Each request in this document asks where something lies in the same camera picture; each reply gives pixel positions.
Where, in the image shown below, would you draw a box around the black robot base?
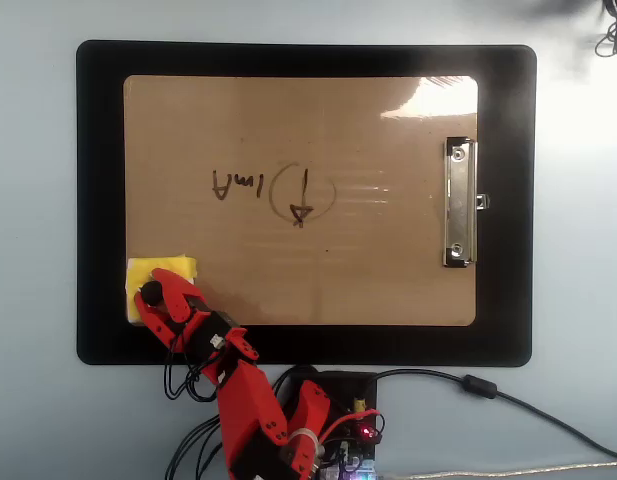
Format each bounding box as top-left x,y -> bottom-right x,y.
274,368 -> 380,462

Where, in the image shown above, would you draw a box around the black coiled cable bundle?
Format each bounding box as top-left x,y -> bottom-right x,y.
593,0 -> 617,59

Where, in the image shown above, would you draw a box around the red wire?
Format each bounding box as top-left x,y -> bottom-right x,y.
317,408 -> 385,447

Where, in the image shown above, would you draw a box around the brown clipboard board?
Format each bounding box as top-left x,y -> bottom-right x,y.
122,74 -> 480,328

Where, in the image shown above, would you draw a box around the controller circuit board with LED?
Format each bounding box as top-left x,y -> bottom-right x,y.
317,419 -> 385,480

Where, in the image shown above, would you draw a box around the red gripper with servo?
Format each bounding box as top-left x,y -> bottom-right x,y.
133,267 -> 215,354

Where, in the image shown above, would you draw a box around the thin black servo wires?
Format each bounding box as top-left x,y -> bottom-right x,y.
161,334 -> 229,480

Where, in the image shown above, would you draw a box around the yellow sponge with black knob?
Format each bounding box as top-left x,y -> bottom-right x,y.
123,254 -> 200,327

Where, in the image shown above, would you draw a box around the silver metal clipboard clip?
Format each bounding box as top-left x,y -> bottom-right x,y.
441,135 -> 492,269

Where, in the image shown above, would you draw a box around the black rectangular mat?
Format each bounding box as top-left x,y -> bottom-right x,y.
75,39 -> 539,369

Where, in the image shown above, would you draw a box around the silver braided USB cable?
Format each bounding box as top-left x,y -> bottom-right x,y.
377,459 -> 617,480

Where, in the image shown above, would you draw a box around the black power cable with ferrite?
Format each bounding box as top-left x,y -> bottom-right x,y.
371,368 -> 617,461

